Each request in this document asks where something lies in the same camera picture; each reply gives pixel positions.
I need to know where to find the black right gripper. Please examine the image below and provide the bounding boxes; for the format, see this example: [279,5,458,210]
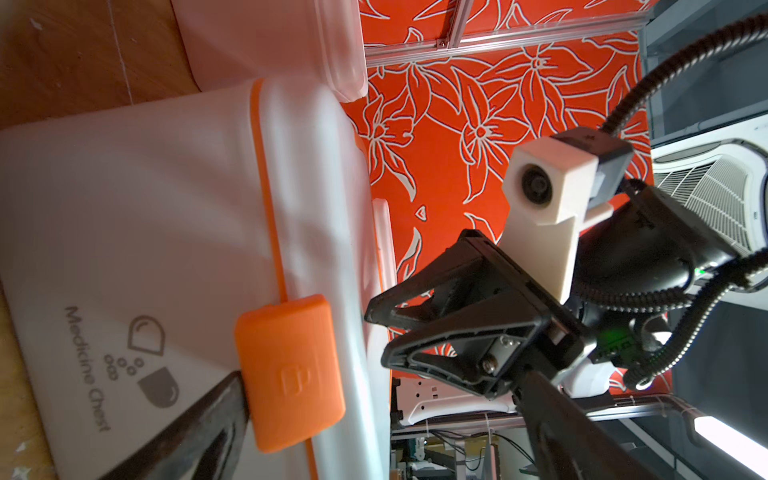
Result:
[364,229,594,399]

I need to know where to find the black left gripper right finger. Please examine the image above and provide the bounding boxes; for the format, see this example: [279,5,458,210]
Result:
[515,370,656,479]

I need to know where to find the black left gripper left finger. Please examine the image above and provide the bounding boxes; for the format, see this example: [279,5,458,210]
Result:
[103,371,249,479]

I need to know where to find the grey first aid box orange handle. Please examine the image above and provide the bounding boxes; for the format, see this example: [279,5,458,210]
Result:
[1,78,390,479]

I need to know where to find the pink first aid box white handle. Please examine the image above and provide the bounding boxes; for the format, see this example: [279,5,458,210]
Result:
[172,0,368,103]

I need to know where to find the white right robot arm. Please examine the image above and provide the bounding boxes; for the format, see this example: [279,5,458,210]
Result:
[364,13,767,415]

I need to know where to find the aluminium frame post right rear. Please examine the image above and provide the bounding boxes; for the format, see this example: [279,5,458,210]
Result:
[358,0,654,68]

